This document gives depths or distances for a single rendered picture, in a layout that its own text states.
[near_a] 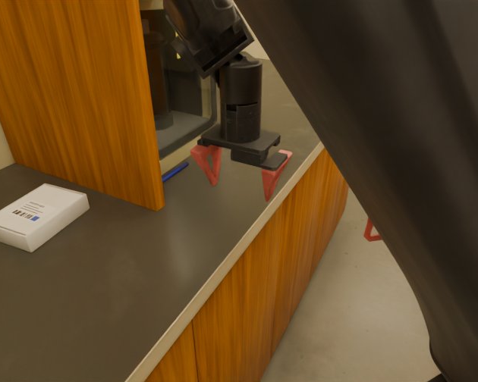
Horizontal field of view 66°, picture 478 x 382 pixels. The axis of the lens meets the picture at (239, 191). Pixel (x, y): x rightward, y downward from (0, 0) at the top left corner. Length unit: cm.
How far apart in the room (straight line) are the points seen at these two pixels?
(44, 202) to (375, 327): 148
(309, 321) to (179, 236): 117
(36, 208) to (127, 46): 38
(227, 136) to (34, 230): 44
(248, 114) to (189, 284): 31
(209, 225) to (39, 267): 32
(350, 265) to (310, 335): 52
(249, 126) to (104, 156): 43
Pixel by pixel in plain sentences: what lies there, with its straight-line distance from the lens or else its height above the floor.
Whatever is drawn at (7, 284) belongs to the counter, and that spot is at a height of 94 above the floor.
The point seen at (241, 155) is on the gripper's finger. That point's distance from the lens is 51.
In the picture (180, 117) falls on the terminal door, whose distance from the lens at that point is 96.
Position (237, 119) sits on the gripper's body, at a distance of 50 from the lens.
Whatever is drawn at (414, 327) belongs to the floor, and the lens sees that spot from 194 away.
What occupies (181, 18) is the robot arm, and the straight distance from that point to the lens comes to 39.
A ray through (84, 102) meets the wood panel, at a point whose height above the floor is 116.
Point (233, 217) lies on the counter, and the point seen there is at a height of 94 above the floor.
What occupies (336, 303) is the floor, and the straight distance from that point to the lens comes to 191.
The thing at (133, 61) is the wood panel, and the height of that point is 126.
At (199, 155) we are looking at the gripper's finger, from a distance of 55.
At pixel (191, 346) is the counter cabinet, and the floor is 77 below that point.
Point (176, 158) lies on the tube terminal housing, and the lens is 100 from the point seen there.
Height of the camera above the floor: 141
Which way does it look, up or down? 32 degrees down
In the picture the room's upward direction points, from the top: straight up
